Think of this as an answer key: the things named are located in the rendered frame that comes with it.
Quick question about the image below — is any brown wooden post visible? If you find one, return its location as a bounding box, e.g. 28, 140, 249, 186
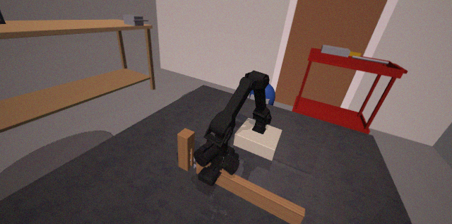
177, 128, 195, 171

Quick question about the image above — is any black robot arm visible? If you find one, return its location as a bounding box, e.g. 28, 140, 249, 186
194, 71, 272, 175

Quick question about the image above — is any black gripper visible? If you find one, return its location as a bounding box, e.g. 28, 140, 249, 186
198, 146, 234, 187

